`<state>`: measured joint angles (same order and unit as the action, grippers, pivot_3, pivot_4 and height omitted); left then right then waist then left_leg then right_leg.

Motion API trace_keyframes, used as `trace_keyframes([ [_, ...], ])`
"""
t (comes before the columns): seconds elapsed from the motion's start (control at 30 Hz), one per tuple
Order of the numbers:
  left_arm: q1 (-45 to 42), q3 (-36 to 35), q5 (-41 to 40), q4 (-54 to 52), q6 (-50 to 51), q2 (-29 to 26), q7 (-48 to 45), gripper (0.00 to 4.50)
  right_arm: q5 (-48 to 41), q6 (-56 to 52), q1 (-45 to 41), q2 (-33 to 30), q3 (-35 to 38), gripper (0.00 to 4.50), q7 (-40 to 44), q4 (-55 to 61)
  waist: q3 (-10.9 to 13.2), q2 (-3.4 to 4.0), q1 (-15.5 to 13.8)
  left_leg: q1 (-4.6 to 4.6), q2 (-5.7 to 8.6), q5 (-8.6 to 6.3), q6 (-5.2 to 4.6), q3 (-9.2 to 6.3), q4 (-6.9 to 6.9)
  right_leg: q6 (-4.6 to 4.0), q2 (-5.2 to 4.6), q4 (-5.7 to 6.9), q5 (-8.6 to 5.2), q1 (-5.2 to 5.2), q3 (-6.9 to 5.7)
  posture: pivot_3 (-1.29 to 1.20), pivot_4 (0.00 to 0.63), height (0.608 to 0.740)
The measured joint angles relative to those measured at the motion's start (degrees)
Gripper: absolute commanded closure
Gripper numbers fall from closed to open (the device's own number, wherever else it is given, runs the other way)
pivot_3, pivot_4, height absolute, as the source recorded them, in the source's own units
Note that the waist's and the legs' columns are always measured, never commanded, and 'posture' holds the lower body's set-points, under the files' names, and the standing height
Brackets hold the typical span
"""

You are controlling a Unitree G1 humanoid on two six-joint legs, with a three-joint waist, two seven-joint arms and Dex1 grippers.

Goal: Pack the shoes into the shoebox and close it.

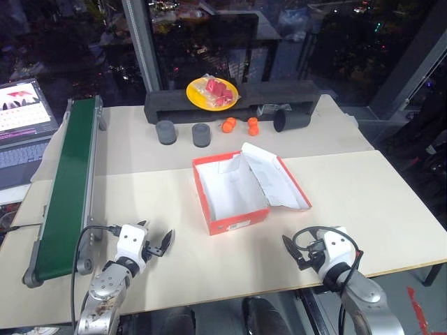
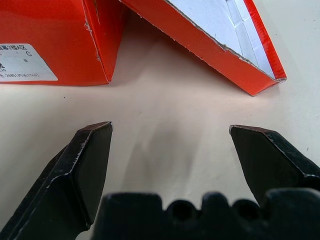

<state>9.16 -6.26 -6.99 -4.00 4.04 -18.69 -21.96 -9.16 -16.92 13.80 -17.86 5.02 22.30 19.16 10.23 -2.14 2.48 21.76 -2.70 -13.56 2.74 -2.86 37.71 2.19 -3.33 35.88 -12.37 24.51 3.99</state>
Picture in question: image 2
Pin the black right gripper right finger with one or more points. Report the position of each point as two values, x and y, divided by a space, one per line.
270 160

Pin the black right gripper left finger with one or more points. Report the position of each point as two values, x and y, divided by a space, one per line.
75 170

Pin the white printed paper label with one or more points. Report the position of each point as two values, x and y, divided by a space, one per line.
23 62

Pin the orange box lid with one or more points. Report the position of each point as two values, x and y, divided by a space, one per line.
225 42

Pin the orange cardboard box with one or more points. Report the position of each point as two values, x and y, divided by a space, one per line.
57 37

